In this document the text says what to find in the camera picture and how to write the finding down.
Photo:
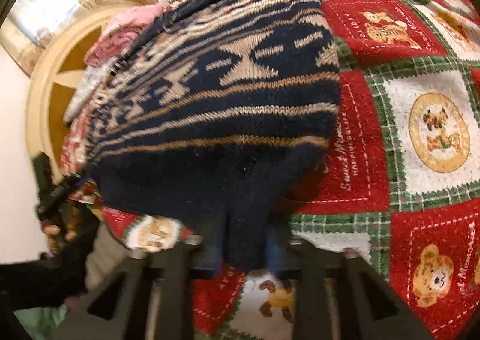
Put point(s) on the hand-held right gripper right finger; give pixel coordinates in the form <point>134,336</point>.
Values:
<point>318,280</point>

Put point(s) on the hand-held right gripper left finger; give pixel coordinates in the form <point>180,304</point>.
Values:
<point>176,280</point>

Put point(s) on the navy patterned knit sweater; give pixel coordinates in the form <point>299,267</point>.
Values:
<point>243,100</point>

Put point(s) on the person's left hand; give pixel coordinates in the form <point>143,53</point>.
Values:
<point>56,235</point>

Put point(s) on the cream and brown headboard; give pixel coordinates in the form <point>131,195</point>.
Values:
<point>41,100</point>

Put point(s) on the grey floral cloth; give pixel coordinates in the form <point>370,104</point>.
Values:
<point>84,92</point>

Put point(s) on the red printed bear blanket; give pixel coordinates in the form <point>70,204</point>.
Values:
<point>375,137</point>

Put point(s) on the pink folded cloth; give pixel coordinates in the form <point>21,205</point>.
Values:
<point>112,40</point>

